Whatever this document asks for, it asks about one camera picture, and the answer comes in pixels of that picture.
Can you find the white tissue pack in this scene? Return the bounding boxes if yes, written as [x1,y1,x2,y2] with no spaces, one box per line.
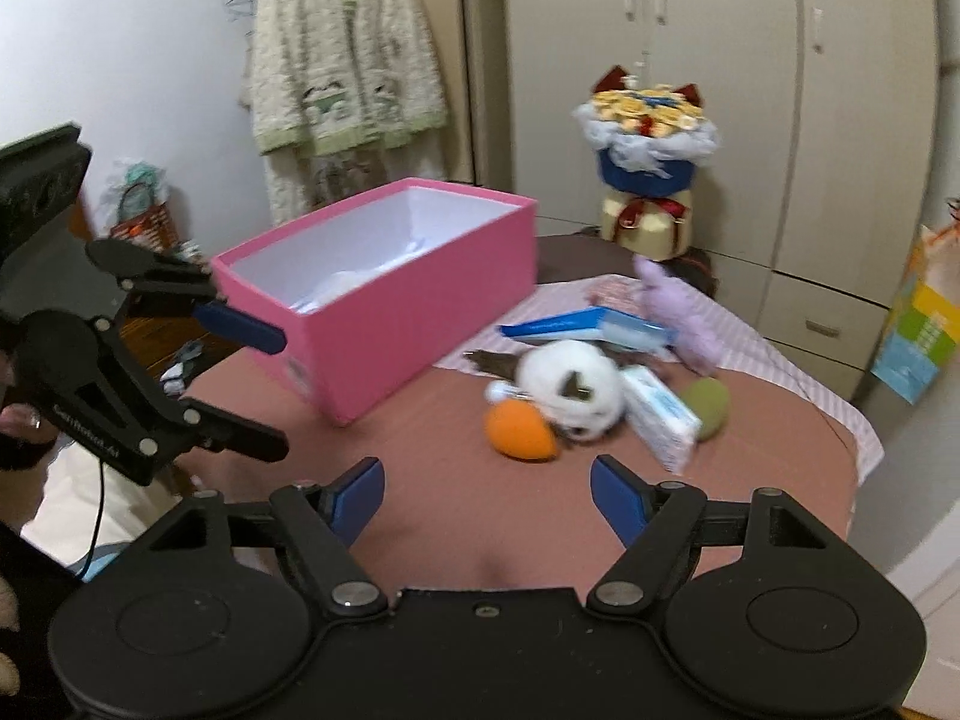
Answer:
[620,366,701,475]

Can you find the orange plush ball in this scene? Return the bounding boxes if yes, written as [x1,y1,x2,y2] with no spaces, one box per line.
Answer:
[485,398,558,463]

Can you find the purple plush toy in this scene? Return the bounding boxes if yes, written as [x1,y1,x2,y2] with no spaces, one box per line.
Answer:
[633,255,722,377]

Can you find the person's left hand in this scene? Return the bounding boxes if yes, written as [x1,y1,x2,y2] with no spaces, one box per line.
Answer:
[0,343,62,473]

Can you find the green plush ball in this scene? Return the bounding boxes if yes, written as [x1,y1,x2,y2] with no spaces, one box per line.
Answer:
[679,377,731,442]

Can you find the white round plush toy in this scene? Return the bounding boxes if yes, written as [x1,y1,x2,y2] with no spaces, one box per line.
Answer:
[505,340,625,444]

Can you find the striped white cloth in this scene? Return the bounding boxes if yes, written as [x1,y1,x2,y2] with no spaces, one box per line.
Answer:
[434,275,885,484]

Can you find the blue flat package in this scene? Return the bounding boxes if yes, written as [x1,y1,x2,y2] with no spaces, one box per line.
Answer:
[498,305,675,353]

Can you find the brown hair piece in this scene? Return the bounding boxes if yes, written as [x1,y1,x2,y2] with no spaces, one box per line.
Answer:
[462,349,523,382]

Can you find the pink cardboard box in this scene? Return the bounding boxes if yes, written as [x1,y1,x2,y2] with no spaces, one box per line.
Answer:
[212,179,537,424]

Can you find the pink knitted item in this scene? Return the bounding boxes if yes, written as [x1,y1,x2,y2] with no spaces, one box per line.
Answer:
[587,275,644,317]

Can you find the cream knitted cardigan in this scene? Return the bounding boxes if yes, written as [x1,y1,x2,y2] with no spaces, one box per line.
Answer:
[245,0,449,224]

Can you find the colourful paper gift bag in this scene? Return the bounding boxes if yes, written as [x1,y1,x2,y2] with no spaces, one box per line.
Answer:
[871,199,958,405]

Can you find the flower bouquet blue wrap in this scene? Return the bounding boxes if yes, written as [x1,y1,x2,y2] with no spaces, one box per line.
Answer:
[573,65,719,262]

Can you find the beige wardrobe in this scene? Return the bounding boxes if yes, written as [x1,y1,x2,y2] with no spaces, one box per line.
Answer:
[464,0,939,397]

